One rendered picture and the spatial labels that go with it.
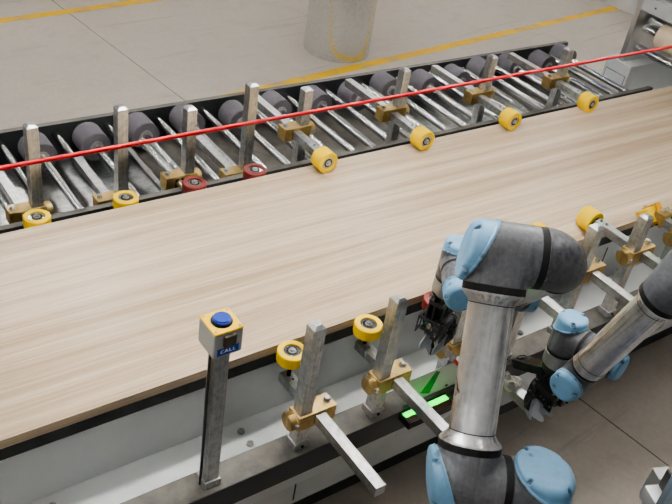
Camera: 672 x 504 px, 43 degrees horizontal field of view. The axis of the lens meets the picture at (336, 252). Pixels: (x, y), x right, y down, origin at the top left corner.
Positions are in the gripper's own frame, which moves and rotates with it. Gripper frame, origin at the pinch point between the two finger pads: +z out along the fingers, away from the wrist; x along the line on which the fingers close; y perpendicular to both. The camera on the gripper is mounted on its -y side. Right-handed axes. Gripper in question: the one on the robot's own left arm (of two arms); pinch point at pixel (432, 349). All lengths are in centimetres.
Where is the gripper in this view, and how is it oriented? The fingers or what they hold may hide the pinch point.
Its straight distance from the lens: 223.1
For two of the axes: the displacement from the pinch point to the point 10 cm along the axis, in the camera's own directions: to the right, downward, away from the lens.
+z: -1.5, 8.1, 5.6
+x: 8.1, 4.3, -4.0
